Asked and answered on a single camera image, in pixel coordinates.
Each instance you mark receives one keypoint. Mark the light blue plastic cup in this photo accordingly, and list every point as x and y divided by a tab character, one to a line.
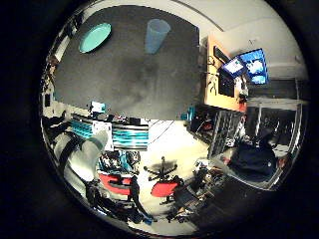
155	35

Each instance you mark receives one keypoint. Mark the white paper tag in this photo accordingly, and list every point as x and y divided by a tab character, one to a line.
102	128

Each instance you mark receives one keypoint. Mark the red office chair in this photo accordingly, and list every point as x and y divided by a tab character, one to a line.
164	189
114	184

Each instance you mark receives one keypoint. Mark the teal striped rack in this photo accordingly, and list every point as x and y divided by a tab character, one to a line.
128	137

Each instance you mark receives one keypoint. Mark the black chair star base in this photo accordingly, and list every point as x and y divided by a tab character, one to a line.
162	169

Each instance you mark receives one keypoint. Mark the teal round bowl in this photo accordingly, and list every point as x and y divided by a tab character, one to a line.
94	37

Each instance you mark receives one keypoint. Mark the black box on board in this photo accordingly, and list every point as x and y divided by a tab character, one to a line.
226	84

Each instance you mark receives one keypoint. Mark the person in dark clothes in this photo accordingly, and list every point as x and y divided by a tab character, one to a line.
253	161

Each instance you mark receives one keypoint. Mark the small blue-screen monitor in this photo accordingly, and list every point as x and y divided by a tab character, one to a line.
234	66

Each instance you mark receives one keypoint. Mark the large blue-screen monitor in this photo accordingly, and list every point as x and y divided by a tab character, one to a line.
255	66

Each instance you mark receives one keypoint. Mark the metal frame shelf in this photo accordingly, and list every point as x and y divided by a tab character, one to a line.
222	132

